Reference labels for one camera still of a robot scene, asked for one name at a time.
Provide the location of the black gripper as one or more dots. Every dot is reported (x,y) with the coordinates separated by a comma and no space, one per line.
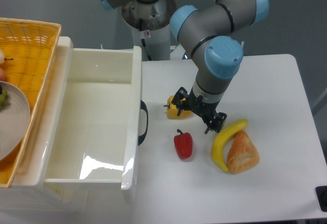
(207,111)

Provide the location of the red bell pepper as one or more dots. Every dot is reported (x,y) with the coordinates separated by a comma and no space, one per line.
(183,143)

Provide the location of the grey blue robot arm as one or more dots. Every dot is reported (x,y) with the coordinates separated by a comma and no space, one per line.
(206,38)

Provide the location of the yellow bell pepper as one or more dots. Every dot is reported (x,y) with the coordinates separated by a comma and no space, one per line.
(172,111)

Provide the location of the yellow banana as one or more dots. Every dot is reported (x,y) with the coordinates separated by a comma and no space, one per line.
(222,138)

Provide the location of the brown bread pastry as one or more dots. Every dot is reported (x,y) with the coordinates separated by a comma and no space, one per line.
(243,155)

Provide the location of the white open drawer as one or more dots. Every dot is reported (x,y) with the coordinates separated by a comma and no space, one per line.
(95,145)

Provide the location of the black corner device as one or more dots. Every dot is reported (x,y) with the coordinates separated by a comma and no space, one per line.
(321,192)

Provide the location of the yellow woven basket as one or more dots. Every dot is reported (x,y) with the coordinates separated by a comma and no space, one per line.
(29,46)

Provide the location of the grey ribbed plate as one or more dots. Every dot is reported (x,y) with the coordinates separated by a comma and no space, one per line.
(15,119)

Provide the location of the white drawer cabinet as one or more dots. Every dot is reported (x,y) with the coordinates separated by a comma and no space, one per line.
(29,191)

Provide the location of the green grapes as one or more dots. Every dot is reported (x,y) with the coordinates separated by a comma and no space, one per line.
(4,100)

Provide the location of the pink peach fruit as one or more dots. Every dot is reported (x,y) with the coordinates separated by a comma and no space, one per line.
(3,76)

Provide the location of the pale pear with stem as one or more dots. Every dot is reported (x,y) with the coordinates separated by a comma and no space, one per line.
(3,57)

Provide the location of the black drawer handle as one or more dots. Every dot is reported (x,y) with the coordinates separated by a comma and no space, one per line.
(143,123)

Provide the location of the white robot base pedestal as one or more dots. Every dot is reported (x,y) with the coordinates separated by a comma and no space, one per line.
(149,25)

